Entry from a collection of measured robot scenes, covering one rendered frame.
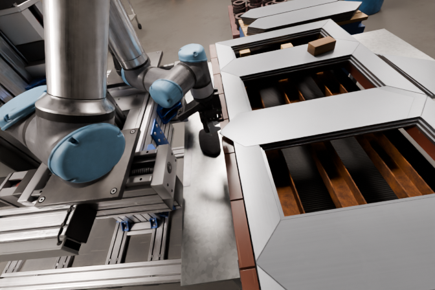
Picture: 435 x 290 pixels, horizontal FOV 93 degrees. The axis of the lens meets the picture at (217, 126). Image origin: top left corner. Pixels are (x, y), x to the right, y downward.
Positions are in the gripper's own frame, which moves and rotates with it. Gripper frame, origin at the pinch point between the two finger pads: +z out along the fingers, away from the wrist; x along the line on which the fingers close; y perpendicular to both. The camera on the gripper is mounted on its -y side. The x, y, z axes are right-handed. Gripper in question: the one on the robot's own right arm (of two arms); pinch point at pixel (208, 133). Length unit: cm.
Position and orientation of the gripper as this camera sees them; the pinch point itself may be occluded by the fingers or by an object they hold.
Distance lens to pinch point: 82.4
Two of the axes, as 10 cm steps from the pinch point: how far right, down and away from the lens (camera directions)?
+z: 1.7, 6.7, 7.3
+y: 9.8, -1.8, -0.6
